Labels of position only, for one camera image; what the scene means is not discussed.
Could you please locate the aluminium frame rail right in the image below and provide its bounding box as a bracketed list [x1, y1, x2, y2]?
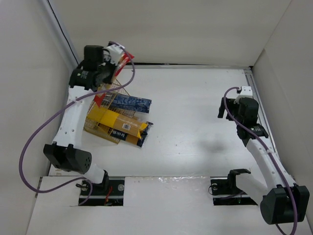
[244, 67, 277, 152]

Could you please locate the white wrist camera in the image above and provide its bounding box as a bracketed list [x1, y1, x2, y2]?
[105, 44, 125, 66]
[234, 86, 253, 104]

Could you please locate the gold wire mesh shelf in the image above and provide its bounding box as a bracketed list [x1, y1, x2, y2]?
[84, 88, 135, 144]

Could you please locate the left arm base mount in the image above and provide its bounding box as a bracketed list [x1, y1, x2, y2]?
[76, 177, 125, 207]

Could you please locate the yellow pasta bag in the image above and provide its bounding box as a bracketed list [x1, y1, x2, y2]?
[87, 106, 148, 138]

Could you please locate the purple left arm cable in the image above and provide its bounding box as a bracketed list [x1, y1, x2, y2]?
[19, 41, 135, 205]

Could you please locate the blue pasta box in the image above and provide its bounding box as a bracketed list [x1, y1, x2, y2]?
[101, 93, 152, 113]

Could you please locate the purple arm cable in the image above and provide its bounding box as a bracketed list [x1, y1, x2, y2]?
[224, 87, 299, 235]
[19, 41, 135, 205]

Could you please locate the aluminium frame post left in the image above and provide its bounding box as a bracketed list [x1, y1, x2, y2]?
[40, 0, 81, 70]

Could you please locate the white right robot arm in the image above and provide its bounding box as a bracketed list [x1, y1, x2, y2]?
[218, 97, 310, 225]

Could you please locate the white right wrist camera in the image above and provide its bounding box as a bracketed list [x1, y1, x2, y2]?
[234, 86, 253, 104]

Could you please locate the blue-topped spaghetti bag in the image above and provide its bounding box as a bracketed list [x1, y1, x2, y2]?
[133, 116, 153, 136]

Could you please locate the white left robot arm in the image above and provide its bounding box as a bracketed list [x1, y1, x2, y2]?
[43, 44, 123, 188]

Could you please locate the red spaghetti bag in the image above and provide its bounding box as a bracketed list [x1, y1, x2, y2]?
[94, 53, 130, 107]

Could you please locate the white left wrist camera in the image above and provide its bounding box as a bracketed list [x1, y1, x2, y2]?
[105, 44, 125, 66]

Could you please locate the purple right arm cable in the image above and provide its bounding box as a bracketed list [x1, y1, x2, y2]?
[224, 87, 299, 235]

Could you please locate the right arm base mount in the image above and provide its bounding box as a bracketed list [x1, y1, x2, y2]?
[208, 177, 257, 206]

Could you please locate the dark blue spaghetti bag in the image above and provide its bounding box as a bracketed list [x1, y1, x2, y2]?
[98, 124, 148, 147]

